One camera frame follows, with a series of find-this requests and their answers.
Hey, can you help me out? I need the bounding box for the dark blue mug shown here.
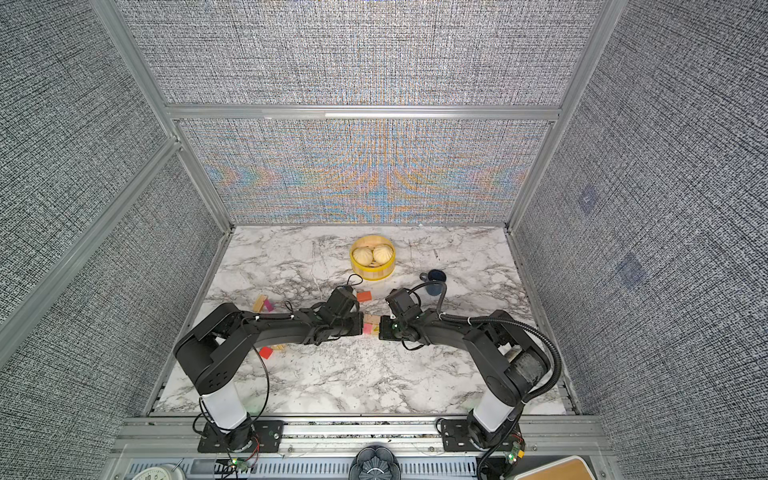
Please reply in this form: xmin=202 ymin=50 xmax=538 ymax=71
xmin=419 ymin=269 xmax=447 ymax=296

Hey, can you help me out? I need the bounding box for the yellow bamboo steamer basket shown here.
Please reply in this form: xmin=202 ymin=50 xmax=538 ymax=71
xmin=349 ymin=235 xmax=396 ymax=281

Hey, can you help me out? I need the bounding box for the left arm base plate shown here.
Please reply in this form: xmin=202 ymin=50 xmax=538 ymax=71
xmin=197 ymin=420 xmax=285 ymax=454

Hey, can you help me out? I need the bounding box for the left steamed bun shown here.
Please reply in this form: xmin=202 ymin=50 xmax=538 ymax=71
xmin=352 ymin=247 xmax=374 ymax=267

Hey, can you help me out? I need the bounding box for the aluminium front rail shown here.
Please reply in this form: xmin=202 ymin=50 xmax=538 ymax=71
xmin=108 ymin=414 xmax=614 ymax=458

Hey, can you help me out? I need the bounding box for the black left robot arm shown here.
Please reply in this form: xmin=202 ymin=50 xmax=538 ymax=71
xmin=173 ymin=286 xmax=364 ymax=452

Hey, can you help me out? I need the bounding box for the long natural wood block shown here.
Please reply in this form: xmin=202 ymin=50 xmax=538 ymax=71
xmin=252 ymin=295 xmax=268 ymax=313

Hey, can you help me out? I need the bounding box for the red wood block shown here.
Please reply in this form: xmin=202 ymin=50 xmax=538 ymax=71
xmin=259 ymin=346 xmax=274 ymax=359

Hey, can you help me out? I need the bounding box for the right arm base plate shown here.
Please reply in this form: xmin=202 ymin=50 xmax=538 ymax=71
xmin=435 ymin=418 xmax=519 ymax=452

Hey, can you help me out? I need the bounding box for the black round knob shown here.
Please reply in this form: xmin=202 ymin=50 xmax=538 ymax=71
xmin=348 ymin=445 xmax=402 ymax=480

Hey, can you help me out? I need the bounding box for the white clock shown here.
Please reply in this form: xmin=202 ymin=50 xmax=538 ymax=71
xmin=131 ymin=464 xmax=187 ymax=480

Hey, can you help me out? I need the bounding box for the steamed bun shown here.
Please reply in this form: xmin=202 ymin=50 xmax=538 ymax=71
xmin=372 ymin=244 xmax=394 ymax=265
xmin=352 ymin=247 xmax=374 ymax=267

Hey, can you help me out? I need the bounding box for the right steamed bun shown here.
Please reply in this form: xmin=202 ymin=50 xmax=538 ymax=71
xmin=372 ymin=244 xmax=394 ymax=265

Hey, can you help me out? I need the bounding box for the wooden board corner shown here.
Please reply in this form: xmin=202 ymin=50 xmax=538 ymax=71
xmin=513 ymin=456 xmax=595 ymax=480

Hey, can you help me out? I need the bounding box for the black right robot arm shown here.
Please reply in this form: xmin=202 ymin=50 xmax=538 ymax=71
xmin=379 ymin=288 xmax=563 ymax=450

